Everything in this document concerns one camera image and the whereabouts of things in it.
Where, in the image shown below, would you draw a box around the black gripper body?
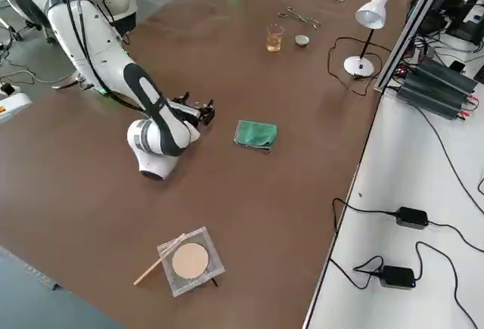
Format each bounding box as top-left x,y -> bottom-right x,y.
166,98 -> 203,126

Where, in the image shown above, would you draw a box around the metal crucible tongs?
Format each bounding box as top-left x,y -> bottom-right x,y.
278,6 -> 322,30

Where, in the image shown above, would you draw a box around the tangled cable bundle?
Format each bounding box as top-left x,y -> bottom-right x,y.
392,22 -> 458,79

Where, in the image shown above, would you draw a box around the wooden test tube clamp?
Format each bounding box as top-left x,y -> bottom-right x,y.
133,233 -> 187,287

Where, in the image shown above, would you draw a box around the black electronics box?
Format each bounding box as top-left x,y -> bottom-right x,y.
396,57 -> 478,121

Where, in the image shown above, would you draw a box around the glass beaker with amber liquid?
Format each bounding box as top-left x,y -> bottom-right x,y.
265,23 -> 285,53

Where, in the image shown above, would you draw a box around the black adapter cable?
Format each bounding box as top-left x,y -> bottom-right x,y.
353,241 -> 479,329
331,197 -> 484,251

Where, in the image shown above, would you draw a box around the black power adapter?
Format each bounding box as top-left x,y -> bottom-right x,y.
380,265 -> 416,290
395,206 -> 430,231

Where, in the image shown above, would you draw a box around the white desk lamp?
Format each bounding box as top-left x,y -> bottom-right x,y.
343,0 -> 392,78

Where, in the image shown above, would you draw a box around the black lamp cable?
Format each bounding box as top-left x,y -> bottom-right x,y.
327,36 -> 392,98

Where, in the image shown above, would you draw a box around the white box with orange label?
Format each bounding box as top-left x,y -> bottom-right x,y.
0,92 -> 33,125

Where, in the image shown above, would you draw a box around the tripod stand with gauze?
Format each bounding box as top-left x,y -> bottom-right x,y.
157,225 -> 227,299

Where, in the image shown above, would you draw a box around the aluminium frame post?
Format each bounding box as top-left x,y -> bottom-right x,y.
374,0 -> 457,92

